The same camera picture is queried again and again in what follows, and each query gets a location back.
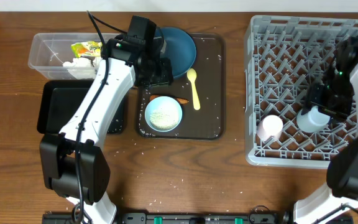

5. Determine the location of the light blue plastic cup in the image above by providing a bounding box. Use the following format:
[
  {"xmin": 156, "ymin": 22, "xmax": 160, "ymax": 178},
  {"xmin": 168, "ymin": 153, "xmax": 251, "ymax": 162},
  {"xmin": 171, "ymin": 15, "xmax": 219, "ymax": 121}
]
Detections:
[{"xmin": 296, "ymin": 106, "xmax": 331, "ymax": 133}]

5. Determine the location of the dark blue plate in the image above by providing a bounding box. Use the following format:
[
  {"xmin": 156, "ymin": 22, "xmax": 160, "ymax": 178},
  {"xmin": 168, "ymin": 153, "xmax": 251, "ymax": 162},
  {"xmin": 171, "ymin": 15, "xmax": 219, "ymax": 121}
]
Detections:
[{"xmin": 155, "ymin": 27, "xmax": 196, "ymax": 79}]

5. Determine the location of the light blue bowl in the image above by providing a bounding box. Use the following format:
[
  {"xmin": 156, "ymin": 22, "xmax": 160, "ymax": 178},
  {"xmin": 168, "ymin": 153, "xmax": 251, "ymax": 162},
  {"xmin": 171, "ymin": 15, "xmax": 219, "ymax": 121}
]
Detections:
[{"xmin": 144, "ymin": 96, "xmax": 183, "ymax": 133}]

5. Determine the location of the yellow green snack wrapper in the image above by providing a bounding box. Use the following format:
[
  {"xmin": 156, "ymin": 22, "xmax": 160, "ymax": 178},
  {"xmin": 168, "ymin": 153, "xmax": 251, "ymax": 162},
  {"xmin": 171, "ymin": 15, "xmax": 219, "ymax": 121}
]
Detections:
[{"xmin": 71, "ymin": 41, "xmax": 103, "ymax": 58}]

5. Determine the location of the white tissue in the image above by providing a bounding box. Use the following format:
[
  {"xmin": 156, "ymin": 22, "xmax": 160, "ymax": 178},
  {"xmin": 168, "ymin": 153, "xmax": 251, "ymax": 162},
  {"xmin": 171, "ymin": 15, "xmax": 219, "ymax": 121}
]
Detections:
[{"xmin": 63, "ymin": 57, "xmax": 101, "ymax": 80}]

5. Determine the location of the pink plastic cup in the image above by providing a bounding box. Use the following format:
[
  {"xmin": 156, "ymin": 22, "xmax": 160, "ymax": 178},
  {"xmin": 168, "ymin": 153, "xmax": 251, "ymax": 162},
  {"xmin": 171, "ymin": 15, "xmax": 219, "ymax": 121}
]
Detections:
[{"xmin": 257, "ymin": 115, "xmax": 283, "ymax": 141}]

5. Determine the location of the white rice grains pile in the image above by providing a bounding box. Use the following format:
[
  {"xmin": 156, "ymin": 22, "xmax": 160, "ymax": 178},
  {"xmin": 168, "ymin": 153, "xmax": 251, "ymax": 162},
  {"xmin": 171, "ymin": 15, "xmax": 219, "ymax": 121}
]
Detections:
[{"xmin": 150, "ymin": 107, "xmax": 180, "ymax": 131}]

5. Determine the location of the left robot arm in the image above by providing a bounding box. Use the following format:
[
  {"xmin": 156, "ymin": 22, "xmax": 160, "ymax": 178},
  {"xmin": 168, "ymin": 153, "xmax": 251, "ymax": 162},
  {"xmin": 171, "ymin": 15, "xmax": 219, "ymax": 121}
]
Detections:
[{"xmin": 40, "ymin": 35, "xmax": 173, "ymax": 223}]

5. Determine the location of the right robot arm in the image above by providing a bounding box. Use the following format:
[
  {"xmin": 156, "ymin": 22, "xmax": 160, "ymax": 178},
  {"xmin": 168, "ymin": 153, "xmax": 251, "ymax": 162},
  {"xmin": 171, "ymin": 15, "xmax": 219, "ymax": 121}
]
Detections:
[{"xmin": 288, "ymin": 36, "xmax": 358, "ymax": 223}]

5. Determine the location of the grey dishwasher rack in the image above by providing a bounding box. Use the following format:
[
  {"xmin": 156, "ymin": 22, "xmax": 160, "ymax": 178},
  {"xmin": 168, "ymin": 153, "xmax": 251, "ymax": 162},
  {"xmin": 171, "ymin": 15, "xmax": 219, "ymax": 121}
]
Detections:
[{"xmin": 244, "ymin": 16, "xmax": 358, "ymax": 169}]

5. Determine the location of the clear plastic waste bin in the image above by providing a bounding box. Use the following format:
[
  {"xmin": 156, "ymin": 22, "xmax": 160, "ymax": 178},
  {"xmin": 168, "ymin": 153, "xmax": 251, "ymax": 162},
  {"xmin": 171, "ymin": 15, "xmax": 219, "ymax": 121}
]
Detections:
[{"xmin": 28, "ymin": 33, "xmax": 104, "ymax": 80}]

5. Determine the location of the yellow plastic spoon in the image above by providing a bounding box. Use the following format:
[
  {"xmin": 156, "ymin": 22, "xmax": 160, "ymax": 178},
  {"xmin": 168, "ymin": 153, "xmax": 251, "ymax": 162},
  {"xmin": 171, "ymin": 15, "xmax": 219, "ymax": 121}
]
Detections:
[{"xmin": 186, "ymin": 68, "xmax": 201, "ymax": 110}]

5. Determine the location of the orange carrot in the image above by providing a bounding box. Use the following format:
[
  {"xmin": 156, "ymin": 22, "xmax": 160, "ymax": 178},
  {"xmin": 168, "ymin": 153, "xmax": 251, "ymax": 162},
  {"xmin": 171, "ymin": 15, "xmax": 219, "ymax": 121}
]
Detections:
[{"xmin": 149, "ymin": 95, "xmax": 189, "ymax": 105}]

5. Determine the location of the dark brown serving tray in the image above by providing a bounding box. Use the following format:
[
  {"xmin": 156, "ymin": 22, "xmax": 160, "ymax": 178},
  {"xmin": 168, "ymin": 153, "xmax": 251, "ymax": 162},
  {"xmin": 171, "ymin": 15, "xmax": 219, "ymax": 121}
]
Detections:
[{"xmin": 135, "ymin": 33, "xmax": 226, "ymax": 140}]

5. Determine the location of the black plastic tray bin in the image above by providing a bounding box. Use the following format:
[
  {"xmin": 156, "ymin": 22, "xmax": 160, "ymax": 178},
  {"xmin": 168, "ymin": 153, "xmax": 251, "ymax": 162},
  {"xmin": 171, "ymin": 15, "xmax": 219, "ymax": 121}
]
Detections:
[{"xmin": 36, "ymin": 80, "xmax": 126, "ymax": 135}]

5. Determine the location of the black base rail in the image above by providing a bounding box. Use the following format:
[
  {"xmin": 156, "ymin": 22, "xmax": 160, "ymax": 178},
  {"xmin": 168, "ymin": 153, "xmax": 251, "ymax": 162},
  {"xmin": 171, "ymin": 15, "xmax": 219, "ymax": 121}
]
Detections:
[{"xmin": 41, "ymin": 209, "xmax": 354, "ymax": 224}]

